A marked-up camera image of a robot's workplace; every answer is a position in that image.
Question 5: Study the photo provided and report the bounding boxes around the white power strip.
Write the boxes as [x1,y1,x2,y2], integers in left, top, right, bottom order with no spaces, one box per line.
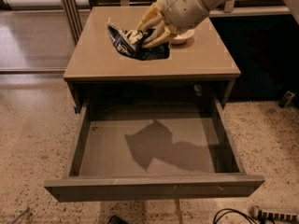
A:
[250,206,299,224]

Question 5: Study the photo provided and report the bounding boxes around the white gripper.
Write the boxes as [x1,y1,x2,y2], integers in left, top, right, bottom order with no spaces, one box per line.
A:
[136,0,209,49]

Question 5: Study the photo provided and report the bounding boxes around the black cable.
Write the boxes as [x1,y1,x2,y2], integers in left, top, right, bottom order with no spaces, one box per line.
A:
[212,208,260,224]

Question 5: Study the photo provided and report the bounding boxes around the metal rod on floor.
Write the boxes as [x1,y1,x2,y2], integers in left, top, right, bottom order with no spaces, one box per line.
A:
[8,206,30,224]

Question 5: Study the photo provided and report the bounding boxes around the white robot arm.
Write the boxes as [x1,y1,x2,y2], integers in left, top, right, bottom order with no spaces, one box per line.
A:
[136,0,231,49]

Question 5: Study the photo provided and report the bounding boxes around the small black floor object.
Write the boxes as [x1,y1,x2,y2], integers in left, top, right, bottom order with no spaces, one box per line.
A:
[107,216,128,224]

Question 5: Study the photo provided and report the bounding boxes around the blue chip bag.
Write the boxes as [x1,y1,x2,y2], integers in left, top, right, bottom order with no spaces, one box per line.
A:
[107,21,170,61]

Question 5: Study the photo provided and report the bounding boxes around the open grey top drawer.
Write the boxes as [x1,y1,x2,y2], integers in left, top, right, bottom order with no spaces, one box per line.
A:
[44,96,264,202]

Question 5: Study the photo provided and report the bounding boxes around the white bowl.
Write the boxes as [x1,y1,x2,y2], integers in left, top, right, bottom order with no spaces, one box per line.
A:
[171,29,195,45]

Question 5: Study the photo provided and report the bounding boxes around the grey cabinet with glossy top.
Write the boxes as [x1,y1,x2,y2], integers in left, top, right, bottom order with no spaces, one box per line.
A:
[64,7,240,115]

